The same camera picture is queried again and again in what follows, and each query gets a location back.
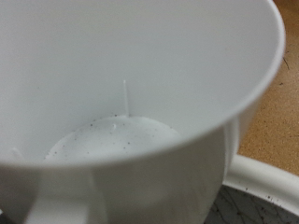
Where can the white two-tier turntable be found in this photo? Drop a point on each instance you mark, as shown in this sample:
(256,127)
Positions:
(264,183)

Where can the white plastic mug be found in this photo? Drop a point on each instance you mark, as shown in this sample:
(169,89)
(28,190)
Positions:
(124,62)

